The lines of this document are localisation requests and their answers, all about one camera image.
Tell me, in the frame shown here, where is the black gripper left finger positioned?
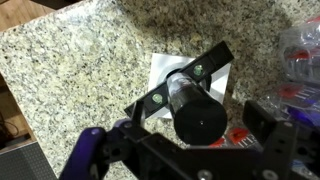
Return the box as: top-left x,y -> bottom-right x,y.
58,100 -> 149,180

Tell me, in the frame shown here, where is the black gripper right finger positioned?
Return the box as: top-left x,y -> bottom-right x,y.
243,99 -> 320,180

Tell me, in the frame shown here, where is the black bottle with label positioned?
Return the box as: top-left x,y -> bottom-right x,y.
165,71 -> 229,147

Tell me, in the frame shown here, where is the black remote control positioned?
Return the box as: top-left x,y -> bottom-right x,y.
123,40 -> 235,120

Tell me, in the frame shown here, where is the Fiji water bottle blue cap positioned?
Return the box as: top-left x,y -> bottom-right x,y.
208,126 -> 258,149
279,14 -> 320,84
258,81 -> 320,129

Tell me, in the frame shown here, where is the pack of water bottles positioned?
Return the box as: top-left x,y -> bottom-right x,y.
208,13 -> 320,180

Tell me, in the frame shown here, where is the white square box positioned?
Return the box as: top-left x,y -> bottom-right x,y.
147,52 -> 232,120

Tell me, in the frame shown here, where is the grey perforated base plate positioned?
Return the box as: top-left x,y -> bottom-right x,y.
0,141 -> 58,180

